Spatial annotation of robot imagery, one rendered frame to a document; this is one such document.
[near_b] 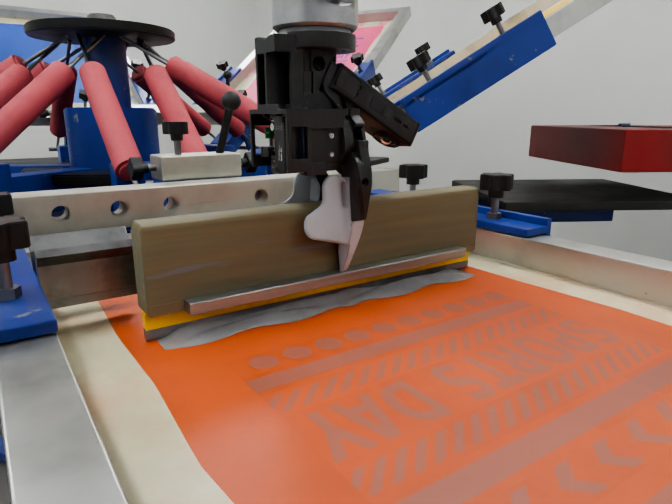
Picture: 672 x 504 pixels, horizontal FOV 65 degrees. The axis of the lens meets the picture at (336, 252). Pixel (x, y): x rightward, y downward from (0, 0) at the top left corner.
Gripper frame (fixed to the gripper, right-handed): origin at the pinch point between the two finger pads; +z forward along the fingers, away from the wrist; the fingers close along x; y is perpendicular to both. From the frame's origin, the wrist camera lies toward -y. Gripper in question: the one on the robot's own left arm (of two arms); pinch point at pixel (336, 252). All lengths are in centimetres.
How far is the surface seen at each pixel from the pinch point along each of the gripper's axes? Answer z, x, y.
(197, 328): 4.2, 1.1, 15.0
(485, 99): -19, -152, -200
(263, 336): 4.7, 4.7, 10.6
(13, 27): -46, -214, 7
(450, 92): -17, -30, -47
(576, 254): 1.9, 10.5, -25.1
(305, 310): 4.3, 2.4, 5.1
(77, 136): -8, -88, 9
